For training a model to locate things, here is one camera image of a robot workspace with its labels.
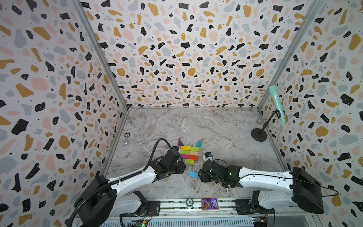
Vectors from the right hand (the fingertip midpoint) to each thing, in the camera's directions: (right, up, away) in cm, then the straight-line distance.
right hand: (202, 174), depth 80 cm
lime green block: (-5, +11, +17) cm, 21 cm away
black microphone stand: (+44, +20, +24) cm, 54 cm away
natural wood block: (-4, +9, +14) cm, 17 cm away
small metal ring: (-53, +20, +23) cm, 61 cm away
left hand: (-8, +3, +3) cm, 9 cm away
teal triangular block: (-1, +14, +18) cm, 23 cm away
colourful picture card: (+4, -13, -6) cm, 15 cm away
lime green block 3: (-7, +4, +10) cm, 13 cm away
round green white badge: (-7, -10, -10) cm, 16 cm away
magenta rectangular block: (-10, +7, +13) cm, 18 cm away
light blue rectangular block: (-5, -2, +6) cm, 8 cm away
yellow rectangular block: (-10, +12, +18) cm, 23 cm away
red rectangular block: (-4, +6, +15) cm, 16 cm away
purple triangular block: (-14, +15, +17) cm, 27 cm away
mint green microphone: (+42, +48, +2) cm, 64 cm away
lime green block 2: (-10, +9, +14) cm, 20 cm away
